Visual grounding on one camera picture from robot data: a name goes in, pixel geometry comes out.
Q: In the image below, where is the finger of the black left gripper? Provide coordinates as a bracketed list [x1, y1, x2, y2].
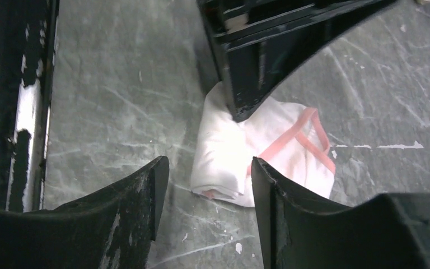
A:
[197, 0, 393, 122]

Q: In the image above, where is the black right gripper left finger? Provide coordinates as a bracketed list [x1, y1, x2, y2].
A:
[0, 156, 170, 268]

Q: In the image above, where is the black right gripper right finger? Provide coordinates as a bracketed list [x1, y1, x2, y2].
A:
[251, 157, 430, 268]

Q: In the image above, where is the white pink-trimmed underwear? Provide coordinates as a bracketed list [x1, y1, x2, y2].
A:
[190, 82, 335, 207]

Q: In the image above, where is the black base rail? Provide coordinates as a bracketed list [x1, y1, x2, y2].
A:
[0, 1, 59, 212]

